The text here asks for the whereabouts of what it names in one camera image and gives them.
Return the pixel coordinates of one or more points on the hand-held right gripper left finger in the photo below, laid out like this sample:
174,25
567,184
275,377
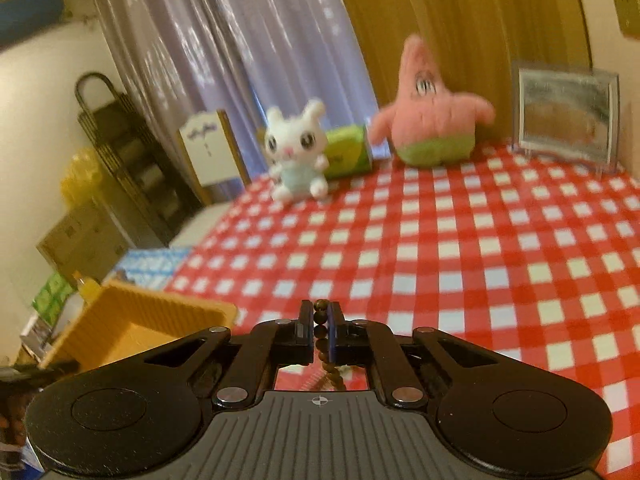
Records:
303,331

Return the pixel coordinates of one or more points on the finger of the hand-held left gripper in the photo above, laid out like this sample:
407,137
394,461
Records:
40,373

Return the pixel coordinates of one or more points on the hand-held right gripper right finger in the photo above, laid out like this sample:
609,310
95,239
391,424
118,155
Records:
332,341

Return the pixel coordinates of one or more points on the gold plastic tray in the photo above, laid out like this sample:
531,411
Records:
140,320

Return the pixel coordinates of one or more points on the green printed box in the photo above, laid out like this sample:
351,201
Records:
50,295

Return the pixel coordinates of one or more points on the yellow bottle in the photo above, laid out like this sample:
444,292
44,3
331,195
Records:
85,287

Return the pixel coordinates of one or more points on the brown cardboard box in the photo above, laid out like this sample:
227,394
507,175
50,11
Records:
80,240

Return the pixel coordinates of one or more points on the red white checkered tablecloth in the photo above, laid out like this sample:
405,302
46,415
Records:
450,260

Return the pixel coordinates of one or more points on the blue patterned pack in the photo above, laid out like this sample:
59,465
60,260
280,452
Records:
150,262

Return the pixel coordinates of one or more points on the white rabbit plush toy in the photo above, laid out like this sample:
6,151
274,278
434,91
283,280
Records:
292,160

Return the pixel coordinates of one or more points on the green tissue pack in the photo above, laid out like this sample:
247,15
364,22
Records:
347,152

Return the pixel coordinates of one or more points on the yellow plastic bag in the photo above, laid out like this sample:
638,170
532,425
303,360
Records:
82,175

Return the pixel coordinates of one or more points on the white wooden chair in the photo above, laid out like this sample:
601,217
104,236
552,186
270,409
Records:
205,150

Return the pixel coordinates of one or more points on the dark metal rack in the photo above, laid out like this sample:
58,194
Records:
130,160

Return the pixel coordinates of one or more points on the pink starfish plush toy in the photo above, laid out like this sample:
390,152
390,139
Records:
430,115

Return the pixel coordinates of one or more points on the lilac sheer curtain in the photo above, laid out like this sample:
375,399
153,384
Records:
250,35

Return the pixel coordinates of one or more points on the blue rolled mat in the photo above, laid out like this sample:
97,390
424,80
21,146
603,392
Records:
25,15

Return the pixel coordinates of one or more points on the wooden door panel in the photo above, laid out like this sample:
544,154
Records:
475,10

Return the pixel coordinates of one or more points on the silver picture frame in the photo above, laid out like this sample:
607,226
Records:
565,110

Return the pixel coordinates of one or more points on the beige wall socket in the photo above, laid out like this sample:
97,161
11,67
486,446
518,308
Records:
627,10

